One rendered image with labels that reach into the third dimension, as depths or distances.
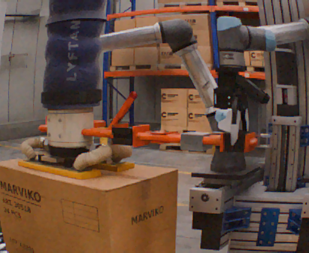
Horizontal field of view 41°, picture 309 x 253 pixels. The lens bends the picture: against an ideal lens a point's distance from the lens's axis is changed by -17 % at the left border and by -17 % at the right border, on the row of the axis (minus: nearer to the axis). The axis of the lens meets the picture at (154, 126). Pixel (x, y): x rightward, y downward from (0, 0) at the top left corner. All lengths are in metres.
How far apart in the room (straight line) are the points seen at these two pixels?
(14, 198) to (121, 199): 0.47
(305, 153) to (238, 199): 0.37
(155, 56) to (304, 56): 8.15
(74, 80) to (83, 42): 0.13
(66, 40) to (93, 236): 0.64
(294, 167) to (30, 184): 1.03
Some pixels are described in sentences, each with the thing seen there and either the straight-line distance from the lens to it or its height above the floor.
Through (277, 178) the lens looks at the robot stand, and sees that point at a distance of 1.86.
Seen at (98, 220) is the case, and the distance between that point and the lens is 1.35.
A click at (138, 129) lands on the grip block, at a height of 1.24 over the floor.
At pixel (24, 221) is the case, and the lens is 1.62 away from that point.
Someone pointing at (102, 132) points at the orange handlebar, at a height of 1.22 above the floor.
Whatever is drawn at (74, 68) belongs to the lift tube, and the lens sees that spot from 1.51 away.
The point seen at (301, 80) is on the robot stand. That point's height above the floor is 1.41.
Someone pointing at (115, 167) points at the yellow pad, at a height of 1.10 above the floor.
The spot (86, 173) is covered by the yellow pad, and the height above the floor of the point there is 1.11.
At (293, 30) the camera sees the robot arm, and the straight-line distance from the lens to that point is 1.55.
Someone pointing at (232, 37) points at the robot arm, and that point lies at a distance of 1.28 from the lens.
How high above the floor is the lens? 1.37
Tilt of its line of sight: 5 degrees down
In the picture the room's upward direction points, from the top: straight up
